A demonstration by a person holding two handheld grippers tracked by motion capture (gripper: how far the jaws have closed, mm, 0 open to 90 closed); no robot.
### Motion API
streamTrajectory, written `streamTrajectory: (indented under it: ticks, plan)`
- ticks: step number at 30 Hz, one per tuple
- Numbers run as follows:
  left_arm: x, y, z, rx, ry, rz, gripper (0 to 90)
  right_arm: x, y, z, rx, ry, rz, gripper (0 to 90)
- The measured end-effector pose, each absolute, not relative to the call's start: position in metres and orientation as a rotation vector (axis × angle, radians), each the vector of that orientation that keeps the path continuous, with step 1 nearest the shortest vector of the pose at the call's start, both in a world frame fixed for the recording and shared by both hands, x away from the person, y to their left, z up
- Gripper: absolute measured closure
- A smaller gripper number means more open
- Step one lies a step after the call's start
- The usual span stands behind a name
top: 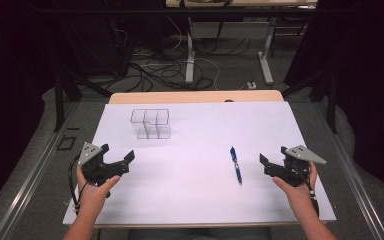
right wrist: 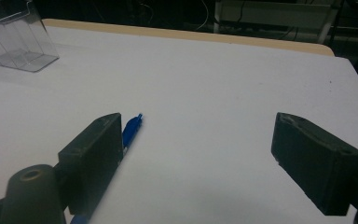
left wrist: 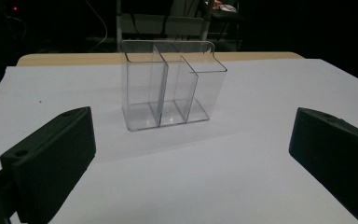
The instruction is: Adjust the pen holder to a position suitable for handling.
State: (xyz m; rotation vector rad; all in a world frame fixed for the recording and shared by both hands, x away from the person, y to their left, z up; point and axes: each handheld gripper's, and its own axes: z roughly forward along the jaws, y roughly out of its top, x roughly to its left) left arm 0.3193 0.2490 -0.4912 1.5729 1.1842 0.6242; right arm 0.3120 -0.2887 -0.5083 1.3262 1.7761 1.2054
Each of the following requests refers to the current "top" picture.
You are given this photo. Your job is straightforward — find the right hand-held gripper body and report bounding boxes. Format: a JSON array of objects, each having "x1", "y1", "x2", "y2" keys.
[{"x1": 263, "y1": 145, "x2": 328, "y2": 188}]

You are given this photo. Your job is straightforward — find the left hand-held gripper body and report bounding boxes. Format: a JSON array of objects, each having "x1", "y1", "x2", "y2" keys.
[{"x1": 77, "y1": 142, "x2": 130, "y2": 186}]

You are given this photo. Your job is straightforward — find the blue pen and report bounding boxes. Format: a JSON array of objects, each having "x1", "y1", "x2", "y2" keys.
[{"x1": 229, "y1": 145, "x2": 243, "y2": 185}]

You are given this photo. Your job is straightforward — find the clear plastic divided organizer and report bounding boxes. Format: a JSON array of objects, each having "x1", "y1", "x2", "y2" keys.
[{"x1": 129, "y1": 108, "x2": 172, "y2": 140}]

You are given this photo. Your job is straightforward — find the person's right hand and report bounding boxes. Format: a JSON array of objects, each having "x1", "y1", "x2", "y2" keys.
[{"x1": 272, "y1": 161, "x2": 319, "y2": 218}]

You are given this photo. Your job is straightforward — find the person's left hand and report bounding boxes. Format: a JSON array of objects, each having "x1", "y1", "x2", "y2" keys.
[{"x1": 75, "y1": 164, "x2": 122, "y2": 214}]

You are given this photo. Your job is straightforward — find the white board table cover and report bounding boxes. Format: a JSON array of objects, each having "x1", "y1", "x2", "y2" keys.
[{"x1": 62, "y1": 101, "x2": 337, "y2": 226}]

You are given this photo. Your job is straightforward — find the light wooden table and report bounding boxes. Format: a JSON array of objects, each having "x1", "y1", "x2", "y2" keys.
[{"x1": 68, "y1": 89, "x2": 335, "y2": 230}]

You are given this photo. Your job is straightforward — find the white desk leg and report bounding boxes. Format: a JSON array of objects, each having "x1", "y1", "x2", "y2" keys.
[
  {"x1": 258, "y1": 18, "x2": 275, "y2": 85},
  {"x1": 184, "y1": 18, "x2": 196, "y2": 84}
]

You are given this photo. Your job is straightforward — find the person's dark trousers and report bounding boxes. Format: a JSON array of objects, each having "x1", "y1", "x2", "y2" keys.
[{"x1": 128, "y1": 227, "x2": 273, "y2": 240}]

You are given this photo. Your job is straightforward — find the dark curtain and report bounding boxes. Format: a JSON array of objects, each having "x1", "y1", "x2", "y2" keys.
[
  {"x1": 316, "y1": 0, "x2": 384, "y2": 199},
  {"x1": 0, "y1": 0, "x2": 58, "y2": 219}
]

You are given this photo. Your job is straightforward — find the black horizontal metal bar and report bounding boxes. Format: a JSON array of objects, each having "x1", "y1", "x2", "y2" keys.
[{"x1": 36, "y1": 8, "x2": 348, "y2": 15}]

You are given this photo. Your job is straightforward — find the left hand-held gripper black cable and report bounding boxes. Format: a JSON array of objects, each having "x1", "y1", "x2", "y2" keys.
[{"x1": 67, "y1": 154, "x2": 89, "y2": 215}]

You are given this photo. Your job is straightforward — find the aluminium floor rail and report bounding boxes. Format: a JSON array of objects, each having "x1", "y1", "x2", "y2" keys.
[
  {"x1": 0, "y1": 101, "x2": 81, "y2": 240},
  {"x1": 313, "y1": 101, "x2": 384, "y2": 240}
]

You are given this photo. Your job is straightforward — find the tangle of black floor cables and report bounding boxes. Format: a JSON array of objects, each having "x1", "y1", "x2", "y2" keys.
[{"x1": 113, "y1": 33, "x2": 252, "y2": 93}]

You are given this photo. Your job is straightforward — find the white floor cable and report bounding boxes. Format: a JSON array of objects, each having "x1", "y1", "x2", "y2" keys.
[{"x1": 193, "y1": 57, "x2": 222, "y2": 92}]

